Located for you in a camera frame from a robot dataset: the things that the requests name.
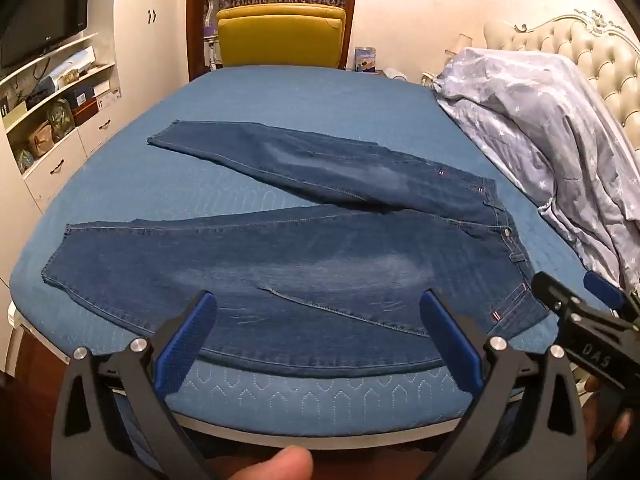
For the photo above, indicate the white shelf unit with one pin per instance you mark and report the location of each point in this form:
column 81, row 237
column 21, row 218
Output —
column 50, row 172

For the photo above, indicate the person's left hand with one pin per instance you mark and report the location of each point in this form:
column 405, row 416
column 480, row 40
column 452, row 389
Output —
column 280, row 467

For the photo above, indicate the silver ornate frame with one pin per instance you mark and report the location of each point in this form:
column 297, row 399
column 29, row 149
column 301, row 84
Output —
column 211, row 30

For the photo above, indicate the grey star print duvet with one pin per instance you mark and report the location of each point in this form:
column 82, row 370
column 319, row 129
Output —
column 550, row 125

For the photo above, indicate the dark blue box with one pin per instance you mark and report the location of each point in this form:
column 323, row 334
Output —
column 79, row 94

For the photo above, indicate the black television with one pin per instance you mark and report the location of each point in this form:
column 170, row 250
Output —
column 45, row 15

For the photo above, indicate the small picture frame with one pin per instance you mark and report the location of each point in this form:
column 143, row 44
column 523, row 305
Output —
column 365, row 59

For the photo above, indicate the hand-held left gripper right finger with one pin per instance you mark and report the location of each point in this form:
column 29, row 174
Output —
column 450, row 342

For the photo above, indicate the blue denim pants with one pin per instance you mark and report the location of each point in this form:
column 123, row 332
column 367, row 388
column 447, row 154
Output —
column 300, row 250

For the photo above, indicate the cream wardrobe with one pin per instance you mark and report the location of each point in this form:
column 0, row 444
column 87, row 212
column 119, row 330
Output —
column 150, row 60

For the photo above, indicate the yellow chair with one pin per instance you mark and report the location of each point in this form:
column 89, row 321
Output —
column 280, row 35

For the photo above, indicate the green bag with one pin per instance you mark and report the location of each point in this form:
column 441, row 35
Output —
column 61, row 119

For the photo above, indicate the person's right hand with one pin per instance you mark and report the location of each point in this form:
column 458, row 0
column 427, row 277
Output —
column 622, row 425

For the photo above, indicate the beige bag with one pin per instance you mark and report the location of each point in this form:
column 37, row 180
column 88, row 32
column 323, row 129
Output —
column 40, row 139

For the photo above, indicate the cream tufted headboard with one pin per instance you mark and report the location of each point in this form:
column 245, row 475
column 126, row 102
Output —
column 590, row 45

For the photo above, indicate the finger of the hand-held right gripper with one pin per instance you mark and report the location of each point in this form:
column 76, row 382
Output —
column 605, row 287
column 592, row 342

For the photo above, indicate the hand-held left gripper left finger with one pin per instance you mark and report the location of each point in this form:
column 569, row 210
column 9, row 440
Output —
column 185, row 342

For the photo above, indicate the brown box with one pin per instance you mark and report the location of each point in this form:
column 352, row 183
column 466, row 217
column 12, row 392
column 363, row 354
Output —
column 86, row 112

